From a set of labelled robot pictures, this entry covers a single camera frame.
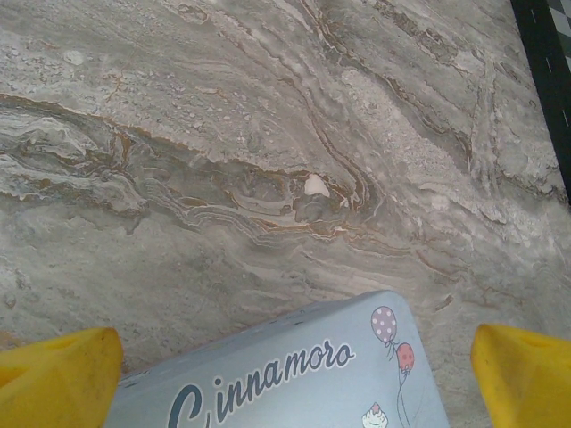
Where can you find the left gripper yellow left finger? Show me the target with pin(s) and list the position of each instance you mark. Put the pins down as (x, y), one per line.
(53, 379)

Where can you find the light blue card pouch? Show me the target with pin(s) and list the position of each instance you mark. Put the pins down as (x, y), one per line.
(290, 383)

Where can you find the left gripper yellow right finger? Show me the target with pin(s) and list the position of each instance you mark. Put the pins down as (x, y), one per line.
(526, 379)

